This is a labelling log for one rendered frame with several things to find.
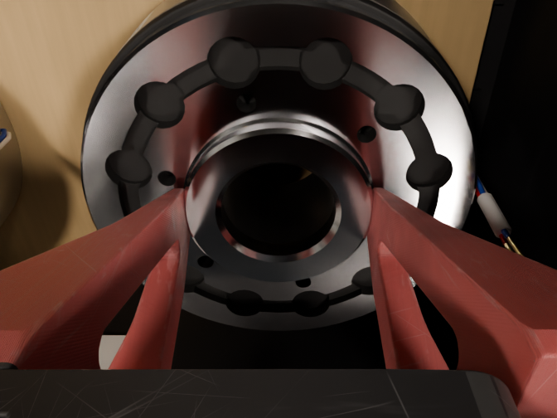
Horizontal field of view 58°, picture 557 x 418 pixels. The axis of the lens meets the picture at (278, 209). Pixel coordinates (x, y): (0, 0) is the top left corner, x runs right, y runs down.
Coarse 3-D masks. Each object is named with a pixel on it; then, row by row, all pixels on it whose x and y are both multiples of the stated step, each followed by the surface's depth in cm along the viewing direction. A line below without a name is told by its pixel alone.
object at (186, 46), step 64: (256, 0) 10; (320, 0) 10; (128, 64) 11; (192, 64) 11; (256, 64) 11; (320, 64) 11; (384, 64) 11; (128, 128) 12; (192, 128) 12; (384, 128) 12; (448, 128) 12; (128, 192) 13; (448, 192) 13; (192, 256) 14; (256, 320) 16; (320, 320) 16
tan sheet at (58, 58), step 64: (0, 0) 14; (64, 0) 14; (128, 0) 14; (448, 0) 14; (0, 64) 15; (64, 64) 15; (448, 64) 15; (64, 128) 17; (64, 192) 18; (0, 256) 20
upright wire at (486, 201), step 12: (480, 180) 14; (480, 192) 13; (480, 204) 13; (492, 204) 13; (492, 216) 12; (504, 216) 12; (492, 228) 12; (504, 228) 12; (504, 240) 12; (516, 252) 11
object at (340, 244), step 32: (256, 128) 11; (288, 128) 11; (320, 128) 12; (224, 160) 12; (256, 160) 12; (288, 160) 12; (320, 160) 12; (352, 160) 12; (192, 192) 12; (224, 192) 12; (352, 192) 12; (192, 224) 13; (224, 224) 13; (352, 224) 13; (224, 256) 13; (256, 256) 14; (288, 256) 14; (320, 256) 13
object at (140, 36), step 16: (192, 0) 11; (208, 0) 11; (352, 0) 11; (368, 0) 11; (160, 16) 11; (176, 16) 11; (384, 16) 11; (144, 32) 11; (416, 32) 11; (128, 48) 11; (432, 48) 11; (112, 64) 12; (96, 96) 12; (464, 96) 12
